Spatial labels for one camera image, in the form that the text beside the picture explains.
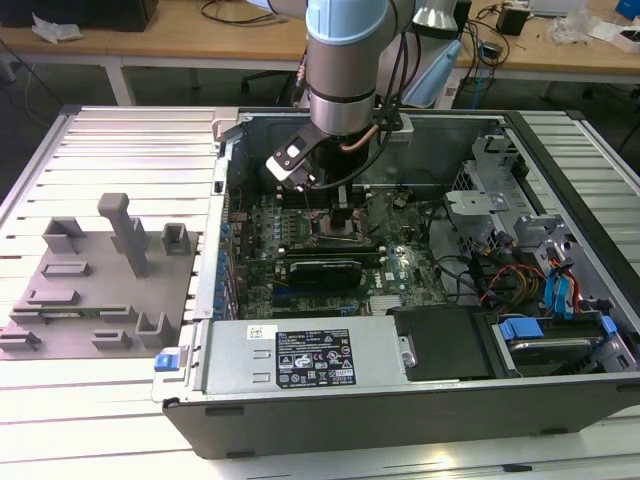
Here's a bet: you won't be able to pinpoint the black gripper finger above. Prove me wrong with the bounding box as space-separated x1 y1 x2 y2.
330 185 356 230

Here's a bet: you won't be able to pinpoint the metal socket cover frame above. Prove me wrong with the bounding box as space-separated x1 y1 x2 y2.
359 191 400 237

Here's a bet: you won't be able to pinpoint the CPU socket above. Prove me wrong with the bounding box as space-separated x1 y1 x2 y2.
308 207 374 247

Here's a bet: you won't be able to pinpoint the black RAM slot white latches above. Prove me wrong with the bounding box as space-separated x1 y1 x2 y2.
277 193 372 203

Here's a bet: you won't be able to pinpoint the black graphics card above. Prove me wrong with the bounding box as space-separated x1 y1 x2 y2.
284 256 365 292

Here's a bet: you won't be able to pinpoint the green motherboard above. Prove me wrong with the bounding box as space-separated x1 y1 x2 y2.
222 177 451 319

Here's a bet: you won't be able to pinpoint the small silver heatsink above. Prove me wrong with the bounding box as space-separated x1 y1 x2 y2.
368 293 402 315

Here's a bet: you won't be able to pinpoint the silver metal drive cage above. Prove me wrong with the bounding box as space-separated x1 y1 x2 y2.
442 132 584 261

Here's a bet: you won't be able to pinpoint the silver power supply unit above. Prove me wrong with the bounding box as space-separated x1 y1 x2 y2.
199 317 419 399

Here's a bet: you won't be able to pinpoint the open black PC case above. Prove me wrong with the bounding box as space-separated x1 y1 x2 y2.
152 107 640 459

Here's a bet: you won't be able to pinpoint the grey plastic parts rack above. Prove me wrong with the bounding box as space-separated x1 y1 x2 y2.
0 192 199 361

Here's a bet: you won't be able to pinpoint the hard disk in blue carrier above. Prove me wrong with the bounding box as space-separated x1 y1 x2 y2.
492 313 621 379

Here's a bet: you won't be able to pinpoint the wooden desk white legs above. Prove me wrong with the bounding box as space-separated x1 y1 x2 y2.
0 0 640 109

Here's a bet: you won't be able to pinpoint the small black box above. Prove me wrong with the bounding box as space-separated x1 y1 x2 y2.
496 5 532 37

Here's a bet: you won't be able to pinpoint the blue case latch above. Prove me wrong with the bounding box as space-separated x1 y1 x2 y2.
154 351 182 374

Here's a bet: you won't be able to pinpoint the clear plastic bag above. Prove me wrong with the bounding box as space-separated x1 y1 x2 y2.
547 7 601 45

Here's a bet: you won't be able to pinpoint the green RAM stick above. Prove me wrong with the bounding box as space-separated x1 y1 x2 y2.
37 306 104 319

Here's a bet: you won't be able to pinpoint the large black box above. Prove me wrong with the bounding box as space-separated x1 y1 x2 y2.
0 0 160 32

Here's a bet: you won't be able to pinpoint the white cardboard box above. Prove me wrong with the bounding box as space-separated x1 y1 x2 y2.
588 19 640 54

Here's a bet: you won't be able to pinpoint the crumpled white paper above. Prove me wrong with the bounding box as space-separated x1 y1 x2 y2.
30 12 84 42

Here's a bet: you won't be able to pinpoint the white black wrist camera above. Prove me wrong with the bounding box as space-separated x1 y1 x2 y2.
264 124 321 194

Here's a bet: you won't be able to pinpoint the red yellow black wire bundle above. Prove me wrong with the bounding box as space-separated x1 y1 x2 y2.
477 262 549 309

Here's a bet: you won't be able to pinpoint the blue flat data wire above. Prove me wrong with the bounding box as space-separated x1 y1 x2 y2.
543 267 564 316
559 272 579 321

